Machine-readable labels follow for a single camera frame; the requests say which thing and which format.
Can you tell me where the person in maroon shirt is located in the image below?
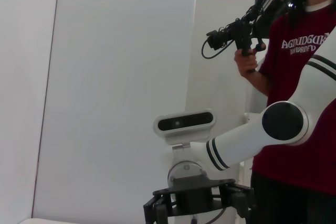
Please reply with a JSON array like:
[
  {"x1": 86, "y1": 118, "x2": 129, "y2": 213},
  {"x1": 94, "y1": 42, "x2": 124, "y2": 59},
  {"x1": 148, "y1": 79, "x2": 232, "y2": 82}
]
[{"x1": 250, "y1": 0, "x2": 336, "y2": 224}]

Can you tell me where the right arm cable with plug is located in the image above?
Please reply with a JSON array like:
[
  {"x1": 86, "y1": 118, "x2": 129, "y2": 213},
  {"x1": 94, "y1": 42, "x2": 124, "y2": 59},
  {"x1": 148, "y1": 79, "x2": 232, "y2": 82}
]
[{"x1": 191, "y1": 207, "x2": 229, "y2": 224}]

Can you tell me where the black handheld camera rig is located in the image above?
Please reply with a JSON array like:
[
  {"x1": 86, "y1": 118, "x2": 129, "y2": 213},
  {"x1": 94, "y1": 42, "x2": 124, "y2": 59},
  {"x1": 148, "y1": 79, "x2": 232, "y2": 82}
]
[{"x1": 206, "y1": 0, "x2": 302, "y2": 74}]

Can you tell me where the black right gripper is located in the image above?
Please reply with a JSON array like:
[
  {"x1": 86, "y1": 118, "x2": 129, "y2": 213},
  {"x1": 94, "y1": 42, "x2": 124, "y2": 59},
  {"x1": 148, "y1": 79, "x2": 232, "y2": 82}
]
[{"x1": 143, "y1": 176, "x2": 257, "y2": 224}]

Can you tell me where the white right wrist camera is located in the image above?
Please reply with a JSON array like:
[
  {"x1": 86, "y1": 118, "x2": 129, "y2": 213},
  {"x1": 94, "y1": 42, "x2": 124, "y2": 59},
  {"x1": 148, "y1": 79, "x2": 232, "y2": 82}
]
[{"x1": 153, "y1": 108, "x2": 217, "y2": 161}]

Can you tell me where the person's hand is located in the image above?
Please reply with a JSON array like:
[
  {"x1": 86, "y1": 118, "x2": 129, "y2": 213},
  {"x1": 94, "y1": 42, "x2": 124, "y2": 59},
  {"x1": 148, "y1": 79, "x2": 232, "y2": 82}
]
[{"x1": 234, "y1": 48, "x2": 260, "y2": 76}]

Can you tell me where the black rig cable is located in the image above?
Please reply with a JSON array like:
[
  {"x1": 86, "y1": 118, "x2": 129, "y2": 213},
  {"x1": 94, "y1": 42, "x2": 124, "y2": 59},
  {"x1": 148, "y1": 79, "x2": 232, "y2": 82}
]
[{"x1": 201, "y1": 37, "x2": 238, "y2": 59}]

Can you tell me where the person's bare forearm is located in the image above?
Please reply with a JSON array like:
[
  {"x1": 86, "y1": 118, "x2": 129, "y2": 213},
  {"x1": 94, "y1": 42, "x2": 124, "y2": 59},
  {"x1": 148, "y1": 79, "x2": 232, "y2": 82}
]
[{"x1": 240, "y1": 69, "x2": 270, "y2": 104}]

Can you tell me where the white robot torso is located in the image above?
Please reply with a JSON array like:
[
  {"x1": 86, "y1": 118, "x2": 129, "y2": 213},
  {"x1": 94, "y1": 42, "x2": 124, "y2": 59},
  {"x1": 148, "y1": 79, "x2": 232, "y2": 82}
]
[{"x1": 228, "y1": 112, "x2": 263, "y2": 221}]

